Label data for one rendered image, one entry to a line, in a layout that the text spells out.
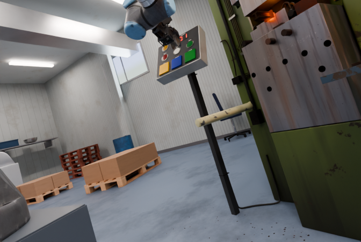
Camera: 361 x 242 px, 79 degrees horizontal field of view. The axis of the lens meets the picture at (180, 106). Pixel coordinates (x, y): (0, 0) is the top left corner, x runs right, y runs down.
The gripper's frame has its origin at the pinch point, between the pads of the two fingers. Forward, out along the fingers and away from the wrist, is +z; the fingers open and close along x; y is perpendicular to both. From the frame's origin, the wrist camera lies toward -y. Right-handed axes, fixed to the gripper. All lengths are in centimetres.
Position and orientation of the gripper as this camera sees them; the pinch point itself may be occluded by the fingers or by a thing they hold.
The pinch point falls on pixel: (179, 43)
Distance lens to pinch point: 127.7
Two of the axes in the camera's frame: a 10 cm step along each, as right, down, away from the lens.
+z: 5.9, 3.9, 7.1
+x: 8.1, -2.9, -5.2
